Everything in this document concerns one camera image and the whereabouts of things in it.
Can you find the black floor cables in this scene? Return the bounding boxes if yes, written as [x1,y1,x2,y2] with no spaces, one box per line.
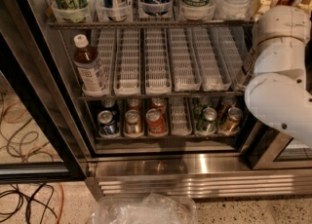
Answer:
[0,182,59,224]

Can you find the right tea bottle white cap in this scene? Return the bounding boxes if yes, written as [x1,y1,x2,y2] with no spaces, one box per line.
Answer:
[235,49,256,92]

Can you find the bronze can front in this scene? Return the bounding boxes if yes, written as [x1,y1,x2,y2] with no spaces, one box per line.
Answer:
[219,107,243,134]

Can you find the blue pepsi can front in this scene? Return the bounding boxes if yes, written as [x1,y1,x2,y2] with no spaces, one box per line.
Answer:
[97,110,119,136]

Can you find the stainless steel fridge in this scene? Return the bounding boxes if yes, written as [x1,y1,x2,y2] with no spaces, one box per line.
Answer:
[1,0,312,199]

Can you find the tea bottle white cap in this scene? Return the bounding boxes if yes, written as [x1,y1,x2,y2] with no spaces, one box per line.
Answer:
[235,49,256,92]
[73,34,108,96]

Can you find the orange floor cable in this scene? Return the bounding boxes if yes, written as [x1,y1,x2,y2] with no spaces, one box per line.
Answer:
[54,182,65,224]

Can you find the left tea bottle white cap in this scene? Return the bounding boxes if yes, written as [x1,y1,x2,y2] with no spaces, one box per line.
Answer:
[73,34,108,96]

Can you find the clear plastic bin with bag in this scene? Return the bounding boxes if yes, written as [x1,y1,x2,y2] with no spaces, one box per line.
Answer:
[92,193,198,224]

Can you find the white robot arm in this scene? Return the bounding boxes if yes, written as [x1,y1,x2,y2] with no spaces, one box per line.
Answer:
[245,0,312,145]

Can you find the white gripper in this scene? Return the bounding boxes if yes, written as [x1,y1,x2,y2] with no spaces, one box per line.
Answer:
[251,0,312,48]

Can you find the gold can front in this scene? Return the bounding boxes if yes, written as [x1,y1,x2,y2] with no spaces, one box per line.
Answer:
[125,110,143,136]

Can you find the red can front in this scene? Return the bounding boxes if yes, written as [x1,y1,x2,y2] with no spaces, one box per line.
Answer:
[146,108,167,134]

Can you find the green can front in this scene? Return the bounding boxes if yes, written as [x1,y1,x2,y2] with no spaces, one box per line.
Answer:
[196,107,217,135]

